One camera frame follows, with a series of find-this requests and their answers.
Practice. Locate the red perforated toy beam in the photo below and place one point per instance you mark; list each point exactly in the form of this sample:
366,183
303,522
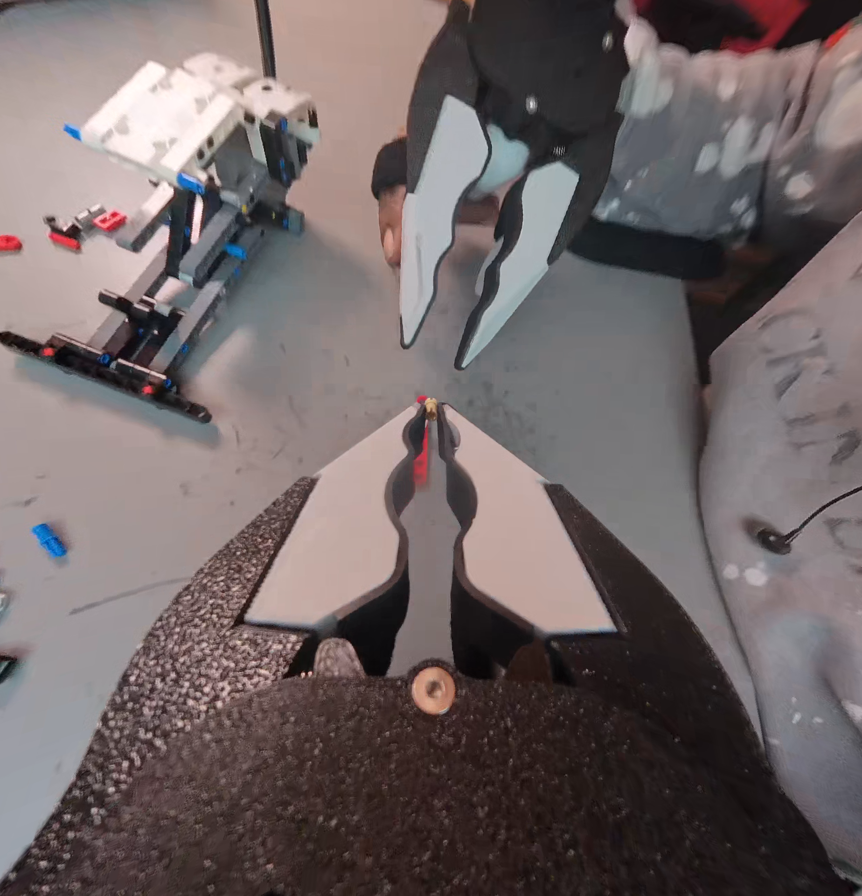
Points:
422,458

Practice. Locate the person's right hand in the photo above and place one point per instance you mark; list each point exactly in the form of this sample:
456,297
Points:
390,227

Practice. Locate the person in grey splattered hoodie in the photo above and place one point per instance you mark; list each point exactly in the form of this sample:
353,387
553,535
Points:
809,630

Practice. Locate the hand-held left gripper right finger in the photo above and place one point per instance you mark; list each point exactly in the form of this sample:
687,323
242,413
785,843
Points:
529,553

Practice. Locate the grey desk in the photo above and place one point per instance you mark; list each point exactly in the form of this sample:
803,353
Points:
298,420

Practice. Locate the single blue connector pin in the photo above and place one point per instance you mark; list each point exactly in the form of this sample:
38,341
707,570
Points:
50,540

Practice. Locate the red oval link piece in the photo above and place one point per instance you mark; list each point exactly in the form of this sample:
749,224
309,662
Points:
1,242

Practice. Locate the tan connector pin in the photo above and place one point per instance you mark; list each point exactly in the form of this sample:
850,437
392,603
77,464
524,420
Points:
429,406

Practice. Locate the black red small piece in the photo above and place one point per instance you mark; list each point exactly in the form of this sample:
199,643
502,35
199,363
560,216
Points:
64,234

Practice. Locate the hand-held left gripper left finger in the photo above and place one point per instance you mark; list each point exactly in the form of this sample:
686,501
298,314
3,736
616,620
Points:
333,546

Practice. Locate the small grey block piece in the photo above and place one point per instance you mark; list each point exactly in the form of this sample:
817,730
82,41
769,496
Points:
88,213

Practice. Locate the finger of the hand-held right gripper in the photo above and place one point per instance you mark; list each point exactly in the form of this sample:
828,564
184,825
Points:
438,196
529,238

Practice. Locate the toy truck chassis model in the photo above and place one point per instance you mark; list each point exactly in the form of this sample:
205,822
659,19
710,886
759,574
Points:
165,126

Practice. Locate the small red flat piece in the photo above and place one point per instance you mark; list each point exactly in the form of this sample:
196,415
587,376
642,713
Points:
109,220

